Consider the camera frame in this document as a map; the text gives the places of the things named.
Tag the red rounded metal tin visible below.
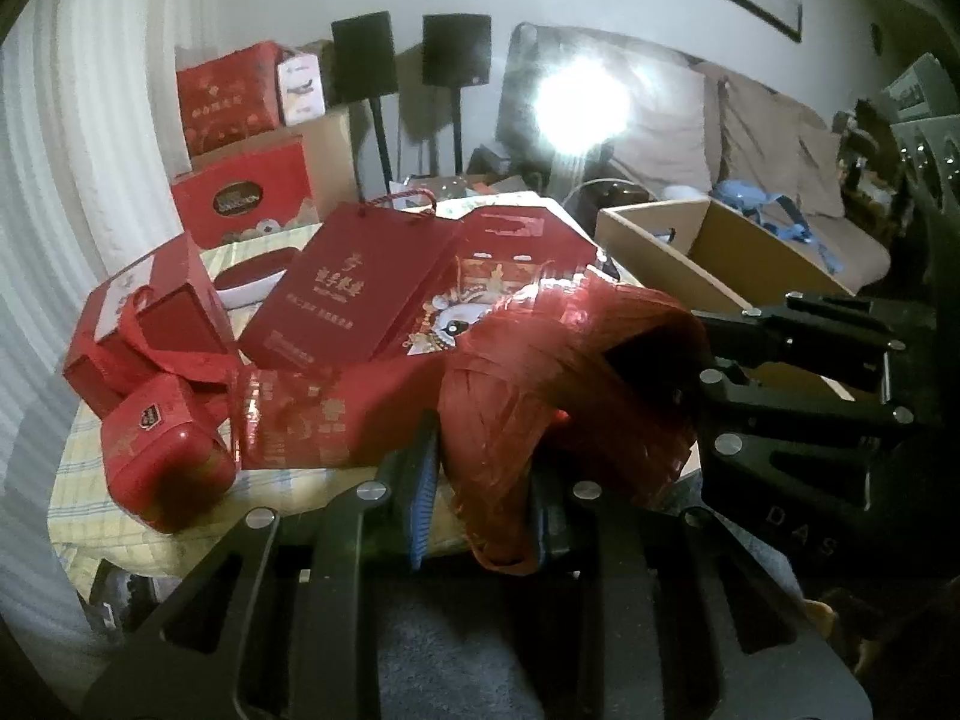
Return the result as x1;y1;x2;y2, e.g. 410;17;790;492
101;374;236;533

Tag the red patterned packet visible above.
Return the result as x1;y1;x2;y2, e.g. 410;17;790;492
229;353;448;470

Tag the red raffia ribbon spool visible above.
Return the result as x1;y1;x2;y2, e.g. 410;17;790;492
438;268;708;574

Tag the red box with white label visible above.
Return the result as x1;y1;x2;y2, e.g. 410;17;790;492
64;234;239;422

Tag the dark red paper gift bag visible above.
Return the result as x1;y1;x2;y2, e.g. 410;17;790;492
239;203;462;372

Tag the red and white lint brush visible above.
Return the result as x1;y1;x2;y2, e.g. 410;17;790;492
213;247;299;310

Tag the red cartoon cat gift box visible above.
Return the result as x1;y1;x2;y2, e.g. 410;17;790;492
391;205;597;356

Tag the yellow plaid tablecloth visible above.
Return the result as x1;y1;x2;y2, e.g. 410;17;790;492
45;196;703;600

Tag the brown cardboard box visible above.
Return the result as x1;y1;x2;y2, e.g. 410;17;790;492
594;199;853;314

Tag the beige sofa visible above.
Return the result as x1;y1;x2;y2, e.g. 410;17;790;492
496;23;892;293

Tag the bright lamp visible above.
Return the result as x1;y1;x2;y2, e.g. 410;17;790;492
532;46;636;158

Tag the red gift box with oval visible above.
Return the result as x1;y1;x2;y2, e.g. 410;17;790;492
171;137;319;249

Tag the large brown carton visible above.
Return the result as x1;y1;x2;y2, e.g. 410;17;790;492
192;106;359;221

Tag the red patterned upper gift box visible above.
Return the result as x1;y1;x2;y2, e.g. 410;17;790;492
176;41;285;158

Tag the small white printed box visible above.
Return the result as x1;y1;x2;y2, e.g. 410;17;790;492
277;54;325;127

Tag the blue strap carrier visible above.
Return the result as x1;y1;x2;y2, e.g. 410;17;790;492
709;179;844;275

